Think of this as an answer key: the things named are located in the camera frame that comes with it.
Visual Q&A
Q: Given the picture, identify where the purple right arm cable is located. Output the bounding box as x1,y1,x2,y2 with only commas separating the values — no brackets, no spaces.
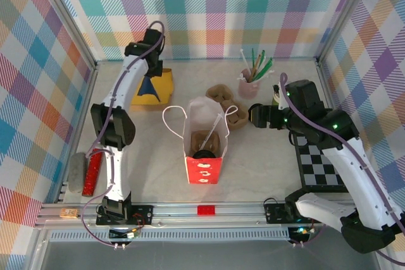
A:
280,72,405,266

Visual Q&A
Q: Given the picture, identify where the black grey checkerboard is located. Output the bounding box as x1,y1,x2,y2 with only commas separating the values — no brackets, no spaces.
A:
294,133,349,193

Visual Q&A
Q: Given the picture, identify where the aluminium frame post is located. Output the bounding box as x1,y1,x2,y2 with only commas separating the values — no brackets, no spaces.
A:
30,0,99,70
315,0,376,67

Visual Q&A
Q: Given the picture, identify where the grey slotted cable duct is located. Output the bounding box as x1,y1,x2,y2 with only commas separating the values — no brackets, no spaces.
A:
49,230,290,243

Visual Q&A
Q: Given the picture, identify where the small red block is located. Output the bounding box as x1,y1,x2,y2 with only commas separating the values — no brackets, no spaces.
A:
197,206,216,218

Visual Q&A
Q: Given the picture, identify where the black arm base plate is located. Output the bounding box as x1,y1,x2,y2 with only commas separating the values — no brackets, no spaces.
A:
96,204,154,228
264,202,324,225

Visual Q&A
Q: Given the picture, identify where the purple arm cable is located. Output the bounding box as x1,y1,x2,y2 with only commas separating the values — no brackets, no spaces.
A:
280,72,405,266
81,20,166,250

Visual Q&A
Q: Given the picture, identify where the red white paper bag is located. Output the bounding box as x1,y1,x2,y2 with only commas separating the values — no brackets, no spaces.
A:
162,95,239,185

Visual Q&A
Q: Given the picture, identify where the yellow cardboard napkin box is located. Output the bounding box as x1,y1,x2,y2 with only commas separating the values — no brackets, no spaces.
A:
130,68,175,106

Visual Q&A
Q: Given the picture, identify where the small connector circuit board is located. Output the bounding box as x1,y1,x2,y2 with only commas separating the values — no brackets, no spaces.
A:
288,226,313,240
109,228,140,240

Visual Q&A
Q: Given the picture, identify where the blue napkin stack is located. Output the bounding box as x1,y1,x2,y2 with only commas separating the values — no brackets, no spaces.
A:
139,77,159,97

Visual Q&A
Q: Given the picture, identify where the wooden stirrer stick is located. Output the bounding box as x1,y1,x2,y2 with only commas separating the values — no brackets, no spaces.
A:
252,54,263,80

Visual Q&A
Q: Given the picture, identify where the black cup lid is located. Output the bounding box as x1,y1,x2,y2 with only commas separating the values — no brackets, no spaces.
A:
192,149,216,159

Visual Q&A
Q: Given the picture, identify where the pink stirrer cup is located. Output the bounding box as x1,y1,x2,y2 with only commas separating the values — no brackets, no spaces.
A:
237,69,263,99

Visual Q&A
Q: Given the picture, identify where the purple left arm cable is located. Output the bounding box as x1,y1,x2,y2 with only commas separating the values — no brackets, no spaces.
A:
81,20,166,250

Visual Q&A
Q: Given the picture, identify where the aluminium mounting rail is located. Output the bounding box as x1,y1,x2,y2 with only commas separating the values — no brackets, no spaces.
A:
34,200,384,229

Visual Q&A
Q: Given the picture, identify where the red glitter bar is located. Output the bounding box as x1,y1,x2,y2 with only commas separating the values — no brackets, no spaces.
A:
81,151,104,197

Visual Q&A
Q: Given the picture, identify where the brown cup carrier stack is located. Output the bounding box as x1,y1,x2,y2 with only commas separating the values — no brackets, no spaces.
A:
205,84,248,131

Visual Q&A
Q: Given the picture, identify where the grey stone block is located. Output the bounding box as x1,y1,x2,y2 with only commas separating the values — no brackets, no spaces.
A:
68,152,88,193

